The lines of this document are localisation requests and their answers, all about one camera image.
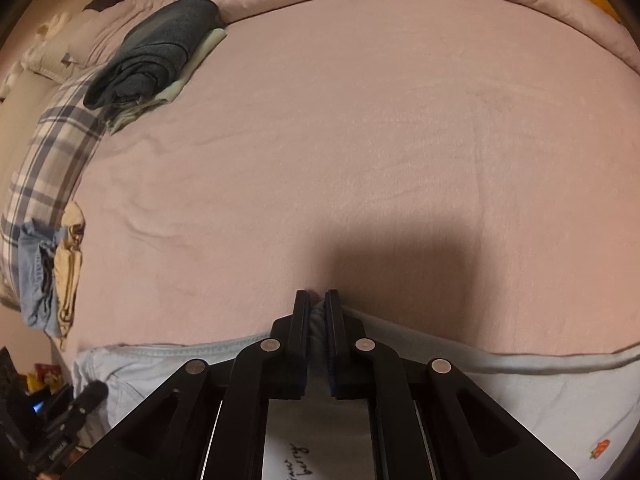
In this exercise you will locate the light blue denim pants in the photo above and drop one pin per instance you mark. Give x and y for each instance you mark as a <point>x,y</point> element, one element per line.
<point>584,408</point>

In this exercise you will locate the plaid pillow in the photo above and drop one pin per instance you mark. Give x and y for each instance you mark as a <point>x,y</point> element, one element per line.
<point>47,139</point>

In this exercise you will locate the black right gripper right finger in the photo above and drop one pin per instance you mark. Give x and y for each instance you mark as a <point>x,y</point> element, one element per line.
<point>429,420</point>

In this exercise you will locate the blue folded jeans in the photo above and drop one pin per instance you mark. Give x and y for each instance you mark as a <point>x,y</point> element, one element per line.
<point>37,245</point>

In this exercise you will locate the beige folded garment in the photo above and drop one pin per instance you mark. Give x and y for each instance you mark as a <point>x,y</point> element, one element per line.
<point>67,266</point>

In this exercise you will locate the pink bed sheet mattress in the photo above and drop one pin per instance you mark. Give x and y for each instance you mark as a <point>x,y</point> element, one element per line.
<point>466,168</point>

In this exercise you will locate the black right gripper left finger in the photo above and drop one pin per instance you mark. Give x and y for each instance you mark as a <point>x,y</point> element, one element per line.
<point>208,421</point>

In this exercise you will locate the dark grey folded pants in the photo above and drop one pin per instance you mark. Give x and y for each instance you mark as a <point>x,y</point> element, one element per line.
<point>153,54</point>

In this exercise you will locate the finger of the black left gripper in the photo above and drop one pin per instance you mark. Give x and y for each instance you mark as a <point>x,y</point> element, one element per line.
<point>63,431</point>

